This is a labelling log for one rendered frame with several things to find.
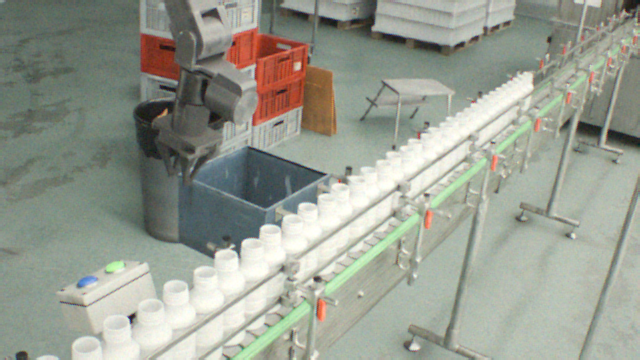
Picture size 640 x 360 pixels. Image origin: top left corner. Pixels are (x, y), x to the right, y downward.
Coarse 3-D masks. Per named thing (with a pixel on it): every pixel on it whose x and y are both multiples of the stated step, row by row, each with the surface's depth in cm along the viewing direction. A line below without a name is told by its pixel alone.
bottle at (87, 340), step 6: (90, 336) 87; (78, 342) 86; (84, 342) 86; (90, 342) 87; (96, 342) 86; (72, 348) 84; (78, 348) 86; (84, 348) 87; (90, 348) 87; (96, 348) 87; (72, 354) 84; (78, 354) 84; (84, 354) 83; (90, 354) 84; (96, 354) 84; (102, 354) 86
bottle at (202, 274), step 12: (204, 276) 106; (216, 276) 104; (204, 288) 103; (216, 288) 104; (192, 300) 103; (204, 300) 103; (216, 300) 104; (204, 312) 103; (216, 324) 105; (204, 336) 105; (216, 336) 106; (204, 348) 106
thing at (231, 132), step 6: (228, 126) 391; (234, 126) 397; (240, 126) 402; (246, 126) 409; (228, 132) 392; (234, 132) 398; (240, 132) 405; (246, 132) 410; (228, 138) 394; (234, 138) 399; (228, 144) 395
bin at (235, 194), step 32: (224, 160) 200; (256, 160) 208; (288, 160) 201; (192, 192) 183; (224, 192) 177; (256, 192) 212; (288, 192) 205; (320, 192) 192; (192, 224) 188; (224, 224) 180; (256, 224) 174
